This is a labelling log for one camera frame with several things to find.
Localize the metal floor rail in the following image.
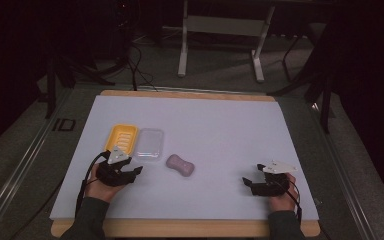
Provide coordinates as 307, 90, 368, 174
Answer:
0, 87, 75, 240
308, 99, 378, 240

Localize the pink soap bar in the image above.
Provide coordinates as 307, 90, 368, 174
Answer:
165, 153, 196, 178

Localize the person's left hand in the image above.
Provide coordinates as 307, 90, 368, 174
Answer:
84, 162, 128, 204

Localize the black floor cable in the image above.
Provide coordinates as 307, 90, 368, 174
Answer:
125, 43, 160, 92

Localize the yellow soap dish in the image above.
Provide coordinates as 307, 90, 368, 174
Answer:
103, 123, 140, 157

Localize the person's right hand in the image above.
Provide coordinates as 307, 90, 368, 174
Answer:
267, 172, 298, 213

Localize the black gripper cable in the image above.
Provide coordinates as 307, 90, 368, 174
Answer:
272, 179, 304, 225
74, 150, 112, 218

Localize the white table mat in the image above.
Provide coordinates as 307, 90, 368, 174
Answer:
49, 94, 320, 222

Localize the white metal stand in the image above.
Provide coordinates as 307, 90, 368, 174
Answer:
177, 0, 277, 84

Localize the clear plastic lid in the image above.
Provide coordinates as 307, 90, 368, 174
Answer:
132, 127, 165, 160

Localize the black metal stand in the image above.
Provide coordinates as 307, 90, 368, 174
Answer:
267, 31, 335, 135

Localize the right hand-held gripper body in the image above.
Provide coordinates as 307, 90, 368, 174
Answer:
251, 159, 298, 197

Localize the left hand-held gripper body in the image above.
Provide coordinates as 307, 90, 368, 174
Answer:
95, 145, 138, 188

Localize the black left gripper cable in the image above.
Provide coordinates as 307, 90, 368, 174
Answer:
74, 150, 112, 218

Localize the wooden table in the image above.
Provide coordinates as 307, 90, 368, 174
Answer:
50, 89, 322, 239

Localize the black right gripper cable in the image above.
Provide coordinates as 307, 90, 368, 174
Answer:
272, 179, 304, 225

